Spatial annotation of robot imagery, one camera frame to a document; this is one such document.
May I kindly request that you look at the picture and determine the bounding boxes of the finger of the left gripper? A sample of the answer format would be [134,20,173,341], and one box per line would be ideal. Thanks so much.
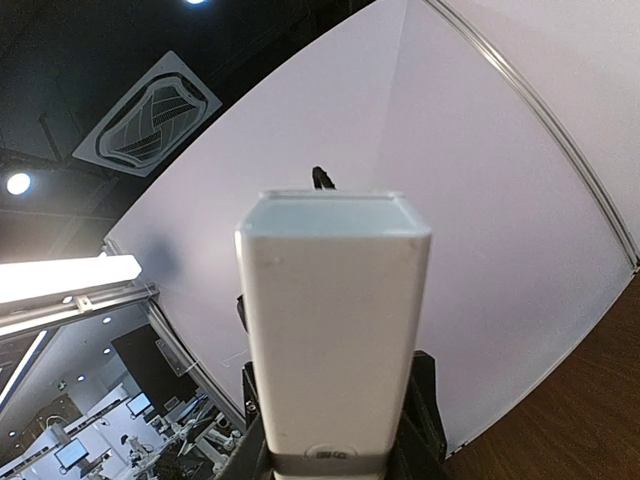
[312,166,336,190]

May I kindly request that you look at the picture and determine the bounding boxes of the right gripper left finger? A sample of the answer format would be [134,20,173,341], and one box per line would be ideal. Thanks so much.
[235,294,274,480]

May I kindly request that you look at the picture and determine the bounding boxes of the bright strip light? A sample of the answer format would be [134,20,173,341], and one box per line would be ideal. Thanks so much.
[1,255,142,304]

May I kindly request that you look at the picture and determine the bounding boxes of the ceiling air conditioner vent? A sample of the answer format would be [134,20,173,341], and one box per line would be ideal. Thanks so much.
[72,51,222,178]

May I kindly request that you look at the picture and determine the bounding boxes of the right aluminium frame post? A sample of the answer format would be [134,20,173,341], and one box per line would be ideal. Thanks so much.
[427,1,639,273]

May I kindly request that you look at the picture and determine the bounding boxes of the slim white remote control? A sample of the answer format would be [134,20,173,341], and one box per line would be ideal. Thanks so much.
[235,190,432,479]

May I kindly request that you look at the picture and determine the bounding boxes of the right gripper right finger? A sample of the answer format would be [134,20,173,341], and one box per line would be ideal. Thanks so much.
[387,350,448,480]

